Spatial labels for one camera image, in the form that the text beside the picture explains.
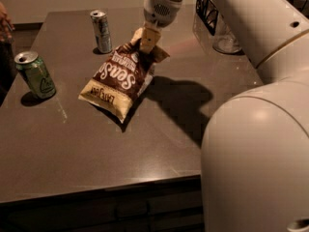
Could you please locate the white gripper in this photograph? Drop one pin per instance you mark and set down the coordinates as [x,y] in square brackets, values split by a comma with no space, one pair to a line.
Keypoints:
[159,14]

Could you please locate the wire mesh cup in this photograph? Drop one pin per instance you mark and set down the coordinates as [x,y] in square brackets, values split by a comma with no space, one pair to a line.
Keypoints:
[224,40]

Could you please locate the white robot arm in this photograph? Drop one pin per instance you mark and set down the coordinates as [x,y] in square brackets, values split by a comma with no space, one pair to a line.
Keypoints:
[255,151]

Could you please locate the green soda can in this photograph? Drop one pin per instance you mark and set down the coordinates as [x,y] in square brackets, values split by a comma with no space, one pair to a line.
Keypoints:
[33,70]

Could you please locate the silver slim can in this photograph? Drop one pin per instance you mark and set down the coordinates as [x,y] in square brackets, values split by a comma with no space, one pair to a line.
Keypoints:
[101,30]

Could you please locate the black wire basket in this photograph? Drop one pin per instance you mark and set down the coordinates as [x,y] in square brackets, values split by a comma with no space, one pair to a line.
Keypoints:
[208,13]

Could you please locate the brown chip bag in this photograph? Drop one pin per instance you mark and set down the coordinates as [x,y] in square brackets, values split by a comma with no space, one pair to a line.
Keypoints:
[123,77]

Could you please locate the dark cabinet drawers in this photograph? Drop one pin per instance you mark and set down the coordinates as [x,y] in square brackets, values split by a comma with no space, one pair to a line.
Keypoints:
[160,206]

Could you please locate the person's hand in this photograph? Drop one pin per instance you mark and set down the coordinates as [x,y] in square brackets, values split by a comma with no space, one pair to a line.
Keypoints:
[6,26]

